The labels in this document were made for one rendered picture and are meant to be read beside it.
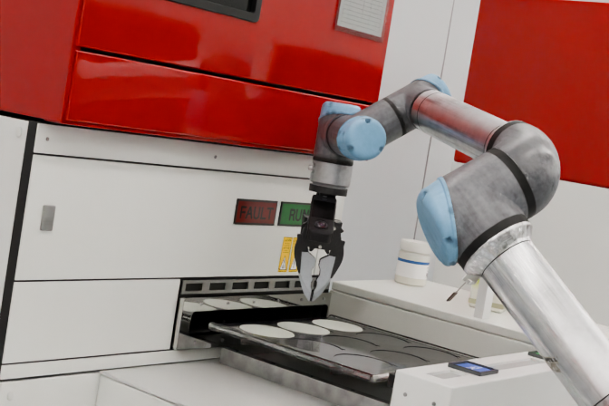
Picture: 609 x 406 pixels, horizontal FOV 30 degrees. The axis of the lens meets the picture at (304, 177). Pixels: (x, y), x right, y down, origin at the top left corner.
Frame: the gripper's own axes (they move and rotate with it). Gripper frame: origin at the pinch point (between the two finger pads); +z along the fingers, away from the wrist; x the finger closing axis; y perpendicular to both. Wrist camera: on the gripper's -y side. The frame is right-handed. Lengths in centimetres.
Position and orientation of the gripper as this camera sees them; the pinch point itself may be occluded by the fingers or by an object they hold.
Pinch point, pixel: (312, 294)
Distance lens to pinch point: 208.7
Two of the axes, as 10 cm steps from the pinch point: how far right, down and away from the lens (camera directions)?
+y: -0.5, -0.6, 10.0
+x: -9.9, -1.6, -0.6
